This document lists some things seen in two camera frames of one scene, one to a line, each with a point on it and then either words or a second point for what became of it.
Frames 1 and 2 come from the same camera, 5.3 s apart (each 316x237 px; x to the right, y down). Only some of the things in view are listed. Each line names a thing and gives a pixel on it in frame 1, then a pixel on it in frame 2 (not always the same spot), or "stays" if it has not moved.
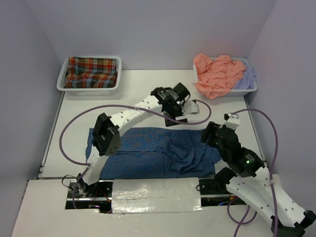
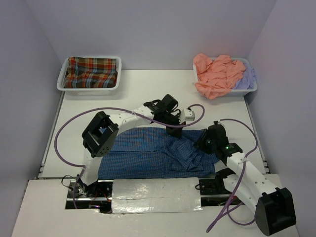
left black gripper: x=180 y=112 -> x=175 y=131
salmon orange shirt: x=218 y=76 stays
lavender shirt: x=249 y=81 stays
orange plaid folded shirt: x=83 y=72 stays
